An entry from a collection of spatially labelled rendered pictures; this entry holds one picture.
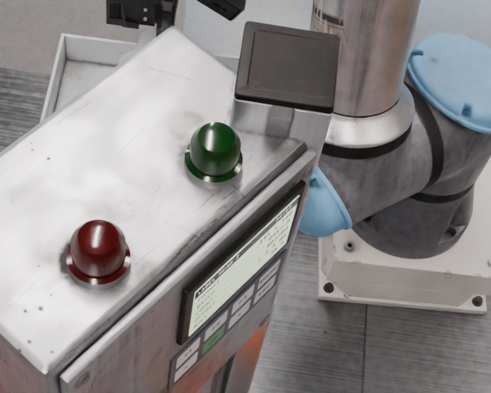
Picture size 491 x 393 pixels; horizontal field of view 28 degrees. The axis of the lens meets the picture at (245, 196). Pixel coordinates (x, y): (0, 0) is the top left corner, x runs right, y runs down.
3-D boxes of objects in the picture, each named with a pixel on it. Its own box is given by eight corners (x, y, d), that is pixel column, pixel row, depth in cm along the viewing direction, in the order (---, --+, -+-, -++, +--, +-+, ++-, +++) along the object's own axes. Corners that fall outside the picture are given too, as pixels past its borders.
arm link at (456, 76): (506, 171, 103) (559, 87, 92) (410, 220, 98) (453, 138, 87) (436, 91, 108) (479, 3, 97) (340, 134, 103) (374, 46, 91)
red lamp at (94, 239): (53, 262, 40) (50, 234, 38) (99, 224, 41) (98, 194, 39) (97, 302, 39) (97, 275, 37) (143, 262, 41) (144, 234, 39)
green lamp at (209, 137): (171, 164, 43) (174, 133, 41) (210, 131, 45) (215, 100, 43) (214, 199, 43) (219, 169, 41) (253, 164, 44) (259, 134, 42)
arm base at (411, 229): (333, 246, 106) (355, 194, 98) (342, 137, 115) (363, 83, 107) (468, 270, 107) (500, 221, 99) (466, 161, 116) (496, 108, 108)
